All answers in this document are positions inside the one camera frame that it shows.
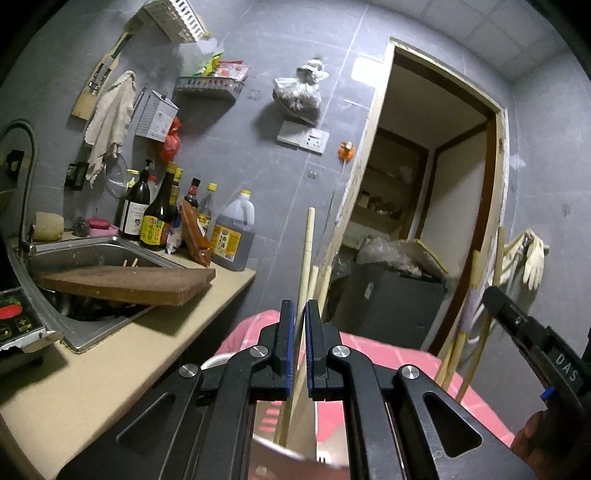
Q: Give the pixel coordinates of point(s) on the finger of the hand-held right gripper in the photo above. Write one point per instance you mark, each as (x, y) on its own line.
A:
(508, 314)

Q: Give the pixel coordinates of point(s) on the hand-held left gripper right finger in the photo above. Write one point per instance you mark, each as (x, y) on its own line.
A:
(310, 350)

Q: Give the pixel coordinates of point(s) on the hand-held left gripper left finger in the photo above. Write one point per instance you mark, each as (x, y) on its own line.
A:
(288, 350)

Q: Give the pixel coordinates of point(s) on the person's right hand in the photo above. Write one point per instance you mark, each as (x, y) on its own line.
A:
(531, 436)

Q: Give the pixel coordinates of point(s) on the white rubber gloves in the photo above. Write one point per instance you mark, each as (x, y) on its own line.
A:
(535, 261)

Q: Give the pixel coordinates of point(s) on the yellow edged cushion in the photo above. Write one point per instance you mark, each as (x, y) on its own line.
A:
(431, 256)

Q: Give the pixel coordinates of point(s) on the crumpled clear plastic bag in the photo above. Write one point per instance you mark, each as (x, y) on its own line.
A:
(383, 256)

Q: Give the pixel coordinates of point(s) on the large oil jug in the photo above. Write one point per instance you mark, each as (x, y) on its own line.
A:
(231, 235)

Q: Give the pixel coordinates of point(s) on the brown seasoning packet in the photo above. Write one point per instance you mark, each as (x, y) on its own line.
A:
(196, 235)

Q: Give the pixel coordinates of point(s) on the clear bottle yellow cap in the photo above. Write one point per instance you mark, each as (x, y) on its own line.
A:
(206, 212)

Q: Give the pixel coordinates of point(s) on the wooden storage shelves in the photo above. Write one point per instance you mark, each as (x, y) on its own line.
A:
(383, 203)

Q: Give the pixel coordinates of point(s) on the wooden cutting board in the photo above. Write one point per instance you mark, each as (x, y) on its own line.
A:
(124, 286)

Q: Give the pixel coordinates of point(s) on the dark bottle red cap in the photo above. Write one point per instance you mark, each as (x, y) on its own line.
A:
(192, 196)

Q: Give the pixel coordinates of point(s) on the dark soy sauce bottle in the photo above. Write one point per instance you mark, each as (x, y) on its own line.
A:
(157, 221)

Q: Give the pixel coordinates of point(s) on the dark pump bottle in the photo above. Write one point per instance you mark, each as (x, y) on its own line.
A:
(136, 207)

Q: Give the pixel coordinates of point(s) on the green glass bottle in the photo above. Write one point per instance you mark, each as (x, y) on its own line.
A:
(123, 203)

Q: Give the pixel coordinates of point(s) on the pink soap dish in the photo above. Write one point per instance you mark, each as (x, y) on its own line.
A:
(102, 226)

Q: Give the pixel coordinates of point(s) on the stainless steel sink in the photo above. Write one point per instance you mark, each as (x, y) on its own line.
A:
(83, 254)

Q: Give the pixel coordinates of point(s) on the red plastic bag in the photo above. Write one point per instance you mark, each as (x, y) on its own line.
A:
(170, 143)

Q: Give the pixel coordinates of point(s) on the black scrubber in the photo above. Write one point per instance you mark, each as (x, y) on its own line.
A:
(81, 227)

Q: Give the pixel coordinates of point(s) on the metal strainer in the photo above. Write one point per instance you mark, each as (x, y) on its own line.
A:
(117, 177)

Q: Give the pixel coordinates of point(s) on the hanging clear plastic bags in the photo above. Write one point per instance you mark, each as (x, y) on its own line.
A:
(300, 92)

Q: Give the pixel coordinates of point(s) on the beige sponge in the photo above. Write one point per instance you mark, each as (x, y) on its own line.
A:
(48, 226)

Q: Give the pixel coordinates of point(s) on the red snack packet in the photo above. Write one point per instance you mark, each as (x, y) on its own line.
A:
(232, 70)

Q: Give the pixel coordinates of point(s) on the white hanging rag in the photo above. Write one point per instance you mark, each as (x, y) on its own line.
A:
(111, 120)

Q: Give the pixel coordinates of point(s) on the yellow green snack packet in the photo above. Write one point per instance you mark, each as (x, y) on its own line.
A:
(207, 65)

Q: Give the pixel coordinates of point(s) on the metal faucet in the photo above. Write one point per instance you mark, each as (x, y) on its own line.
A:
(25, 152)

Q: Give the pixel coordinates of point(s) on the wooden door frame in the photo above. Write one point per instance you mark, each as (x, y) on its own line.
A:
(496, 184)

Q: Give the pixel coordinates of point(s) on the orange wall hook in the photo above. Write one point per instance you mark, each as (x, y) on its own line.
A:
(345, 151)

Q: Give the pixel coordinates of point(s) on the white wall socket plate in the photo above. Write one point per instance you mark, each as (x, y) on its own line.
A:
(302, 137)

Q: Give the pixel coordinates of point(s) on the white wall box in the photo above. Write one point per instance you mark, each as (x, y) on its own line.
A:
(157, 115)

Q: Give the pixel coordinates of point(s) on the grey wall shelf basket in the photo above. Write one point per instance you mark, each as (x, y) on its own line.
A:
(207, 88)

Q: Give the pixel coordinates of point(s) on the black wall socket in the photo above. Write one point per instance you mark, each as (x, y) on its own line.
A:
(76, 175)
(15, 161)

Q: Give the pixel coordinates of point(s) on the white wall basket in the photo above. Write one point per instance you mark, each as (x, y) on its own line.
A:
(178, 18)

